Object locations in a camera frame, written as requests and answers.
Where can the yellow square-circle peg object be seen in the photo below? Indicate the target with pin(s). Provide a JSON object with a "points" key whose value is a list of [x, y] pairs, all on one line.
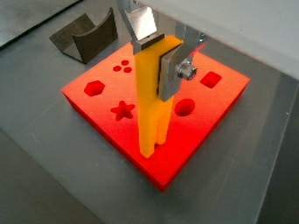
{"points": [[154, 99]]}

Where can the black curved regrasp stand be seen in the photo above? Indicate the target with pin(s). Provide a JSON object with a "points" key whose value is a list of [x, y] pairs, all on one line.
{"points": [[82, 39]]}

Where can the red fixture block with holes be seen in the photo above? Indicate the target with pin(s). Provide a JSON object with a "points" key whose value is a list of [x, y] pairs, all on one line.
{"points": [[104, 95]]}

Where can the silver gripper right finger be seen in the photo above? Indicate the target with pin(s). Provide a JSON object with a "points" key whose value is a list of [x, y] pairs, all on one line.
{"points": [[177, 66]]}

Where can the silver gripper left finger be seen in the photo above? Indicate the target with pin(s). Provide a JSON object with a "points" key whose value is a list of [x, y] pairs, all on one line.
{"points": [[140, 20]]}

